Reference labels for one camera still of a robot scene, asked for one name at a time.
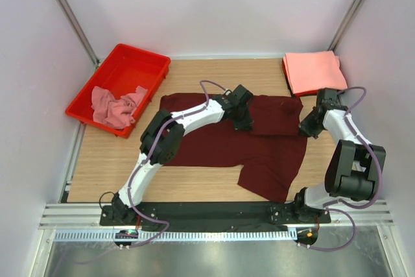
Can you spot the aluminium frame post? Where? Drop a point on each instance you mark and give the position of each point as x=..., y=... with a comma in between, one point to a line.
x=78, y=30
x=345, y=24

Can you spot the right aluminium frame post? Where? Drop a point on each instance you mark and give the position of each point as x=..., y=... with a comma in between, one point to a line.
x=345, y=24

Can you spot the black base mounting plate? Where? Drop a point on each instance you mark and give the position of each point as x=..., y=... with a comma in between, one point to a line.
x=218, y=217

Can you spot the red plastic bin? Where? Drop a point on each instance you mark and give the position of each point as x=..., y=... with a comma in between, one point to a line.
x=121, y=72

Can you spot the folded salmon pink t shirt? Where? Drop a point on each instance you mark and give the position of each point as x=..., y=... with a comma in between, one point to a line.
x=314, y=71

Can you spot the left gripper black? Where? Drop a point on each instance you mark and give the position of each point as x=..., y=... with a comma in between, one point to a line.
x=247, y=121

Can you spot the left aluminium frame post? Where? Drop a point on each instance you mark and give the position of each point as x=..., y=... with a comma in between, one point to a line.
x=78, y=30

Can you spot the pink crumpled t shirt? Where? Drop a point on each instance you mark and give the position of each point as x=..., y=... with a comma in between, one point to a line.
x=115, y=113

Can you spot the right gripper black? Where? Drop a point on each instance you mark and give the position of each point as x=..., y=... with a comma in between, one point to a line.
x=305, y=129

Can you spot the dark maroon t shirt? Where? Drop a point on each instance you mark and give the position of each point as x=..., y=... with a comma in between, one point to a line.
x=270, y=155

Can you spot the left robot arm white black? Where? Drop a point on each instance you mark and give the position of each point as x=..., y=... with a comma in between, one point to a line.
x=160, y=143

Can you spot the aluminium front rail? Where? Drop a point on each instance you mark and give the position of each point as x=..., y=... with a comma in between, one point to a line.
x=88, y=215

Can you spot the slotted white cable duct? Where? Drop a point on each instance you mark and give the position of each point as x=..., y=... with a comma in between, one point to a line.
x=118, y=236

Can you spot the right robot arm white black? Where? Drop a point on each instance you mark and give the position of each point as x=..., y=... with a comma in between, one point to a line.
x=354, y=176

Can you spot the folded red t shirt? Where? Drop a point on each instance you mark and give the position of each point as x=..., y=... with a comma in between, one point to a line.
x=286, y=78

